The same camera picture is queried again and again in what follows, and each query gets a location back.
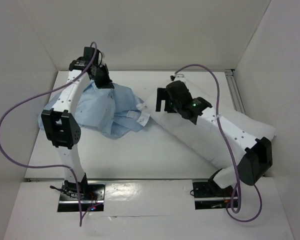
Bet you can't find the light blue pillowcase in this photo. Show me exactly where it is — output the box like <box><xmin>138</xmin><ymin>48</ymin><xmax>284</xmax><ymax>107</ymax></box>
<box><xmin>37</xmin><ymin>79</ymin><xmax>151</xmax><ymax>140</ymax></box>

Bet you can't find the white pillow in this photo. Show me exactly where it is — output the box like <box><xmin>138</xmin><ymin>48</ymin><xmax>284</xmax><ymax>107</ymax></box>
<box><xmin>136</xmin><ymin>78</ymin><xmax>277</xmax><ymax>171</ymax></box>

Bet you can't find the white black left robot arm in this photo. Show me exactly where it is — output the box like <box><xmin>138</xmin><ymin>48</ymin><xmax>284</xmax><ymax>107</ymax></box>
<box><xmin>41</xmin><ymin>58</ymin><xmax>114</xmax><ymax>200</ymax></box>

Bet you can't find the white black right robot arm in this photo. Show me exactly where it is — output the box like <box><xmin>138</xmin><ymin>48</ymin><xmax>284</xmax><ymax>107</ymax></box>
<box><xmin>153</xmin><ymin>80</ymin><xmax>276</xmax><ymax>196</ymax></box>

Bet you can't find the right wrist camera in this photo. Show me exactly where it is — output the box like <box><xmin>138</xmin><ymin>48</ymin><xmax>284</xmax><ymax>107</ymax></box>
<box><xmin>170</xmin><ymin>73</ymin><xmax>186</xmax><ymax>83</ymax></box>

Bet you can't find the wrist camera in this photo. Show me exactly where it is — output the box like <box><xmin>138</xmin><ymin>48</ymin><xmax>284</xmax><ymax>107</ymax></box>
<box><xmin>83</xmin><ymin>47</ymin><xmax>105</xmax><ymax>67</ymax></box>
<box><xmin>170</xmin><ymin>73</ymin><xmax>186</xmax><ymax>83</ymax></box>

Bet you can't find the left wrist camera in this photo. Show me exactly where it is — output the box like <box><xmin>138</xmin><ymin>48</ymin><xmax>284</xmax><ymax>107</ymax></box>
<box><xmin>83</xmin><ymin>47</ymin><xmax>105</xmax><ymax>67</ymax></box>

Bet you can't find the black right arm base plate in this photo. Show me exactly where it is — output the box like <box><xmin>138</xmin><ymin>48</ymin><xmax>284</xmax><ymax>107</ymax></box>
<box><xmin>189</xmin><ymin>179</ymin><xmax>234</xmax><ymax>210</ymax></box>

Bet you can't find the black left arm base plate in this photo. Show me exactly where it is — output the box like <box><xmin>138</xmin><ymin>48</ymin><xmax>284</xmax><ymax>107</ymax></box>
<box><xmin>50</xmin><ymin>183</ymin><xmax>106</xmax><ymax>213</ymax></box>

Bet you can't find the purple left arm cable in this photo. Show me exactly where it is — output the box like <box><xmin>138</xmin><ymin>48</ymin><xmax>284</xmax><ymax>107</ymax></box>
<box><xmin>0</xmin><ymin>41</ymin><xmax>99</xmax><ymax>227</ymax></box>

